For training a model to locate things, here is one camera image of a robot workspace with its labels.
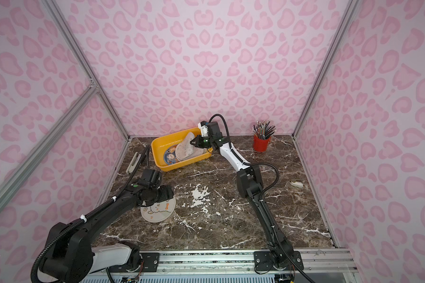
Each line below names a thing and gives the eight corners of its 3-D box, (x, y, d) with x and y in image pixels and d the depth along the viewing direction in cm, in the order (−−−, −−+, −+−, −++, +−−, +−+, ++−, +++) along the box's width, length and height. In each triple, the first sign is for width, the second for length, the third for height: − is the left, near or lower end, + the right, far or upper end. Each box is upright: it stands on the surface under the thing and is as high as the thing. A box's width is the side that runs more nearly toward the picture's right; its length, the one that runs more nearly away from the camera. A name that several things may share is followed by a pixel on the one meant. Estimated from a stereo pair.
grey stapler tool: (127, 173, 104) (125, 170, 101) (137, 155, 113) (135, 151, 110) (132, 174, 104) (129, 171, 101) (141, 155, 113) (139, 152, 110)
